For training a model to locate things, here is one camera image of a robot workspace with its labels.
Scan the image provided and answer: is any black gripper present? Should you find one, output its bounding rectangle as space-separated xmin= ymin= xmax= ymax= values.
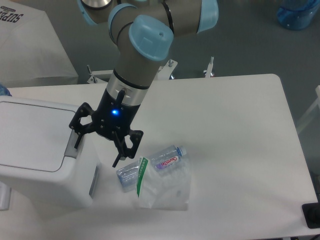
xmin=69 ymin=88 xmax=144 ymax=167

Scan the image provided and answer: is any white push-lid trash can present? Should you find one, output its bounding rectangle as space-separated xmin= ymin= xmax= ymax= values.
xmin=0 ymin=96 xmax=101 ymax=208

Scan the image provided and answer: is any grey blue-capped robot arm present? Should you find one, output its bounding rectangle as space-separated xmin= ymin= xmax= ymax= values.
xmin=69 ymin=0 xmax=219 ymax=161

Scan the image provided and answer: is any blue object behind trash can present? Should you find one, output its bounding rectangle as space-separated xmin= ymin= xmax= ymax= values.
xmin=0 ymin=84 xmax=12 ymax=97

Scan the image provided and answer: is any clear plastic water bottle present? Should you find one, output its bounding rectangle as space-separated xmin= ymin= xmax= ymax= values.
xmin=116 ymin=145 xmax=187 ymax=193

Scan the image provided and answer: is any clear plastic zip bag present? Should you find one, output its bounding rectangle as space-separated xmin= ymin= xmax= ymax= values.
xmin=136 ymin=156 xmax=192 ymax=211

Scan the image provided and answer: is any white printed cloth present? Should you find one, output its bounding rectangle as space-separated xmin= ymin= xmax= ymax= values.
xmin=0 ymin=0 xmax=78 ymax=87

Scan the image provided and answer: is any black device at table edge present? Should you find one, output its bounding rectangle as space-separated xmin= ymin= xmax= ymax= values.
xmin=302 ymin=202 xmax=320 ymax=229

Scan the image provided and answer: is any blue water jug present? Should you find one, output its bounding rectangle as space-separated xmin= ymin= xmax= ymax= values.
xmin=276 ymin=0 xmax=320 ymax=31

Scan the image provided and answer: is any white frame at right edge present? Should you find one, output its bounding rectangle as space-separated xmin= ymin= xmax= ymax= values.
xmin=296 ymin=85 xmax=320 ymax=134

